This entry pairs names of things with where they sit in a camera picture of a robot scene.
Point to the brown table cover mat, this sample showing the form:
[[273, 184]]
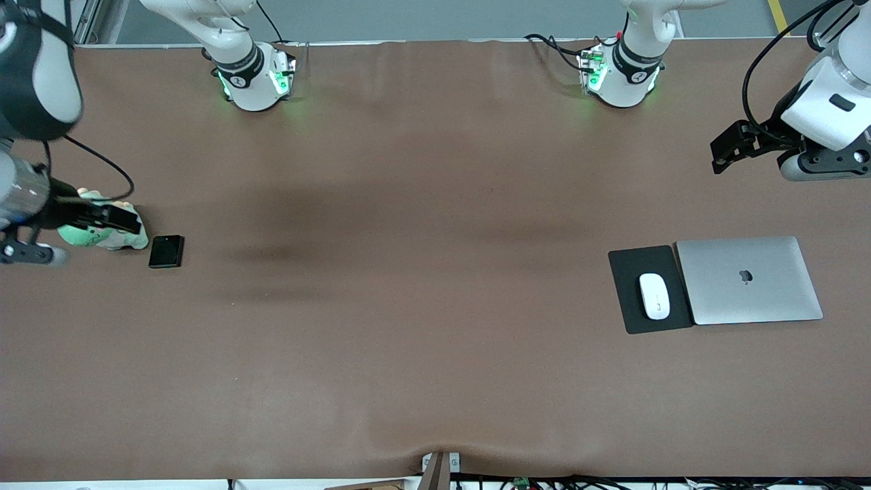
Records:
[[435, 381]]

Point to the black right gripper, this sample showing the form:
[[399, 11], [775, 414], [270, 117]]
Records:
[[62, 211]]

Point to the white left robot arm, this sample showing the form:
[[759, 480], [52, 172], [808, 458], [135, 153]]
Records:
[[626, 75]]

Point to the small green connector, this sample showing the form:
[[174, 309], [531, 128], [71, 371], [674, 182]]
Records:
[[522, 483]]

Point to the green dinosaur plush toy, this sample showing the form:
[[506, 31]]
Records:
[[126, 239]]

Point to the black square phone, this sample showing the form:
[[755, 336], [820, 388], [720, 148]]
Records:
[[167, 252]]

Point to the aluminium frame profile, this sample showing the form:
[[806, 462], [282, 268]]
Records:
[[85, 20]]

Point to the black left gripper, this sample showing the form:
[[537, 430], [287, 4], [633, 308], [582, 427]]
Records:
[[774, 132]]

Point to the white computer mouse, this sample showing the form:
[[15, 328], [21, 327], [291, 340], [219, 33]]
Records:
[[654, 297]]

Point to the black mouse pad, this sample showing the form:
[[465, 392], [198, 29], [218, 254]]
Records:
[[626, 313]]

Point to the brown post with white bracket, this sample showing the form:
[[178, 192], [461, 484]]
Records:
[[439, 469]]

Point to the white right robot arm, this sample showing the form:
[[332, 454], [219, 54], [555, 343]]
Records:
[[41, 75]]

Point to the silver closed laptop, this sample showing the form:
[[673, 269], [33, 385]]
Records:
[[748, 280]]

